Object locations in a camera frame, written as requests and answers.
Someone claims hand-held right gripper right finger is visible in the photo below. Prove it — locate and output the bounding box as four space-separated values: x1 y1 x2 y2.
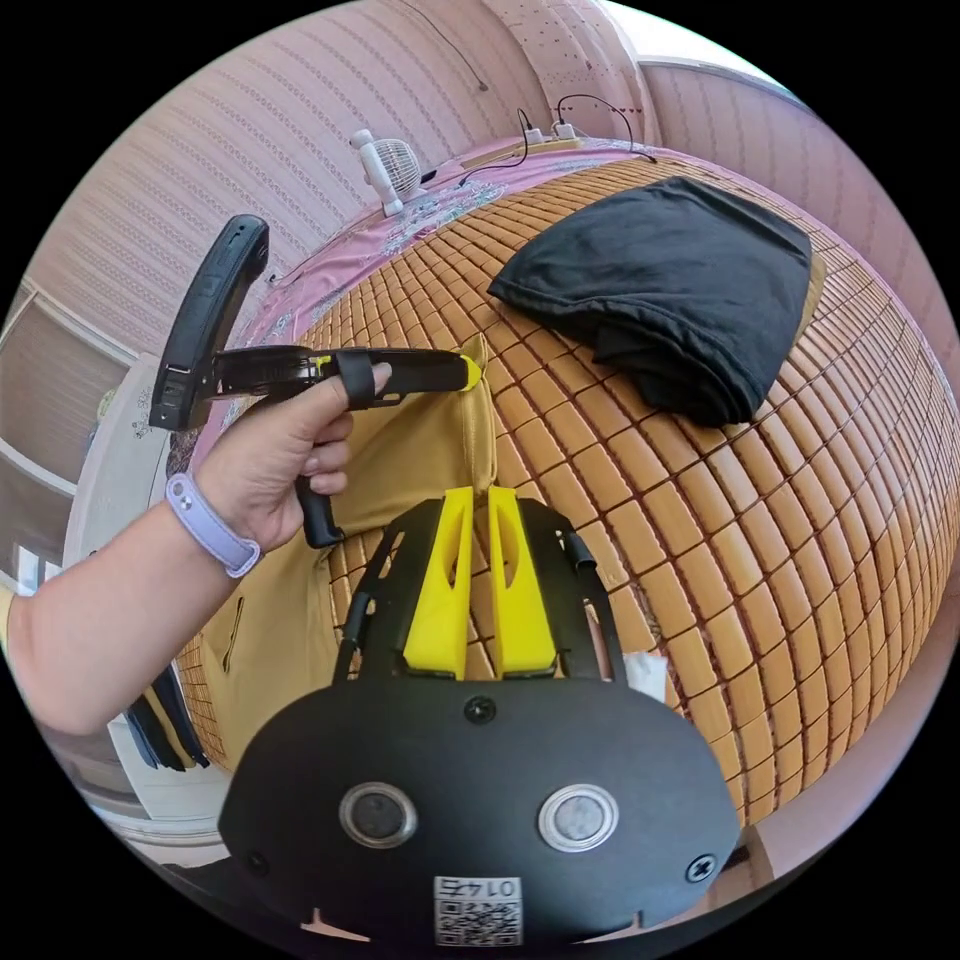
488 485 561 682

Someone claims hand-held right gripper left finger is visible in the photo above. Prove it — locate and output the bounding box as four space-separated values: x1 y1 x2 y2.
402 485 475 682

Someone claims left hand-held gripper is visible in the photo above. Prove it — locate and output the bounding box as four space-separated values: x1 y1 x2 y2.
212 346 490 550

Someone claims deep yellow short sleeve shirt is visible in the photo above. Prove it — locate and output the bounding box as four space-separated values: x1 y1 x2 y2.
179 333 501 774

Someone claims person's left forearm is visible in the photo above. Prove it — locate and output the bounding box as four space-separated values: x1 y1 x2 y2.
0 472 262 738

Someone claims person's left hand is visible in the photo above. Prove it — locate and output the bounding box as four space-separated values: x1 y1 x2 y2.
194 362 394 550

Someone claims bed with woven mat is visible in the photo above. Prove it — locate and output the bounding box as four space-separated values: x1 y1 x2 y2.
63 138 955 828

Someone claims pile of clothes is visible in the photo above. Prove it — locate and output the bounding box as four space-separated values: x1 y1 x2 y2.
487 176 827 430

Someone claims small white fan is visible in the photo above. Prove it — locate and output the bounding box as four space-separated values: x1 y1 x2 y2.
350 128 424 220

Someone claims black charging cable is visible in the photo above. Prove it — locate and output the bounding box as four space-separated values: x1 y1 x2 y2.
555 94 660 165
455 109 532 189

